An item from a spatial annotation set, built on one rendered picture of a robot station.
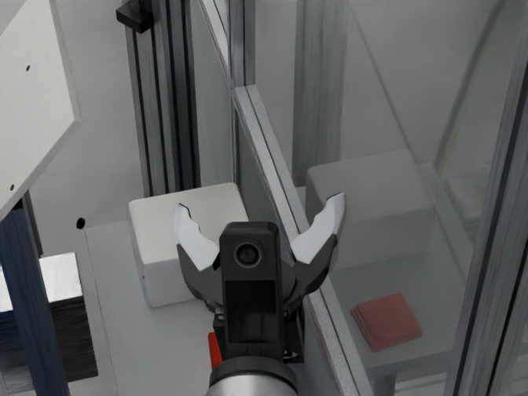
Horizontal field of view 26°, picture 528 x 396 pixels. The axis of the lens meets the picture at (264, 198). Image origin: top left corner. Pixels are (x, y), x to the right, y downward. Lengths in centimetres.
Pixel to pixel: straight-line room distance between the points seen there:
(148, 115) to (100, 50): 165
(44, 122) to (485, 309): 61
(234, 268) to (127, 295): 83
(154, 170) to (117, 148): 125
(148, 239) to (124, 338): 15
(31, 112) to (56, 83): 5
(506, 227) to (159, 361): 91
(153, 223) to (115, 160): 146
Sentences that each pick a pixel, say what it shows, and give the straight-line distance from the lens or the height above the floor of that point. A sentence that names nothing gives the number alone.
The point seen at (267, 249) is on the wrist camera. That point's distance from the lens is 89.
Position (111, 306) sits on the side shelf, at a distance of 171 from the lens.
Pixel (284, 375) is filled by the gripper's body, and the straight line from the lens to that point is 90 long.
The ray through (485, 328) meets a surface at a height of 150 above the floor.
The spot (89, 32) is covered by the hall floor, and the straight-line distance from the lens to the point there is 352.
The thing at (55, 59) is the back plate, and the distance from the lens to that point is 134.
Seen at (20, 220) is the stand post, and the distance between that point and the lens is 147.
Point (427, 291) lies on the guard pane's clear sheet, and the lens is 107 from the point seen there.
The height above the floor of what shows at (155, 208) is 97.
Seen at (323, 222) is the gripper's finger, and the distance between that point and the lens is 99.
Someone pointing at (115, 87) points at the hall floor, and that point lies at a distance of 332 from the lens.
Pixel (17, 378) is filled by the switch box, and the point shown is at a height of 66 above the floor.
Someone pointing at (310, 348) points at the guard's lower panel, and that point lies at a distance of 162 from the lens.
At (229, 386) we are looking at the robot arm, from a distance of 89.
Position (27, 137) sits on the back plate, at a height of 130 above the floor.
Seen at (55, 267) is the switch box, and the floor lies 84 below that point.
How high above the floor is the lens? 222
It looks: 48 degrees down
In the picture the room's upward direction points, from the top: straight up
